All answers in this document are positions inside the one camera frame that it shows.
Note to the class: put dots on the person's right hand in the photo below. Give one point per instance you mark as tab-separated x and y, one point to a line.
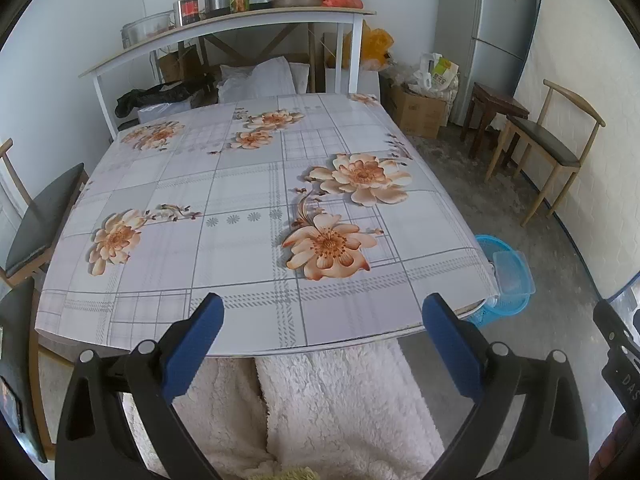
610	450

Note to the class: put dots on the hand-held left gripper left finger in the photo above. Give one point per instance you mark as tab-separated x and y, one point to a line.
192	350

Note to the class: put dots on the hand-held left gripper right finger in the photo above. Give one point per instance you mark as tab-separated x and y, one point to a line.
452	345

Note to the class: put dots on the metal plate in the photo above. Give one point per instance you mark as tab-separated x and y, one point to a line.
300	2

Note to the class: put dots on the jar with red label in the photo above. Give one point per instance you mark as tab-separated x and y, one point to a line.
189	10

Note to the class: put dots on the wooden chair with dark seat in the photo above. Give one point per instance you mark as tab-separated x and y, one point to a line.
40	215
545	142

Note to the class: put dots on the blue plastic mesh basket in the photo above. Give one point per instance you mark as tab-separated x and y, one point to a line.
502	310

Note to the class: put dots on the white pillow bag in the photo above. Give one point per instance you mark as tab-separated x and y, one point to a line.
260	77

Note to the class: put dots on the dark wooden stool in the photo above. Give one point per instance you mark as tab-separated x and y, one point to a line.
495	100

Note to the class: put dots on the floral tablecloth table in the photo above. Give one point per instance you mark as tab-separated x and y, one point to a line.
225	200

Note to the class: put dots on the glass pot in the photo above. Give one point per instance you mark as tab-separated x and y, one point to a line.
145	30

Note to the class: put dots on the white plastic bags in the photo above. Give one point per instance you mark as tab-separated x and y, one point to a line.
435	72

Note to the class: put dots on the clear plastic container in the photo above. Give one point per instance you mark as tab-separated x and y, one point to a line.
512	272

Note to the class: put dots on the yellow plastic bag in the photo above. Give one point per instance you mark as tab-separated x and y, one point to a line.
375	42

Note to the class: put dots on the black plastic bag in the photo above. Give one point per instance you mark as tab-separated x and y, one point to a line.
150	96

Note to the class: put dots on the white mattress with blue edge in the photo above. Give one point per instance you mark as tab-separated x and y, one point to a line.
590	100

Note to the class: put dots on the grey refrigerator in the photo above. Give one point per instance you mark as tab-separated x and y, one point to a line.
495	25

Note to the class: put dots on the brown cardboard box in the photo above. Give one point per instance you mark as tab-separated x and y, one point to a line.
417	112
172	65

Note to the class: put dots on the white shelf table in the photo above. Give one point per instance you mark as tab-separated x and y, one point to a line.
225	20

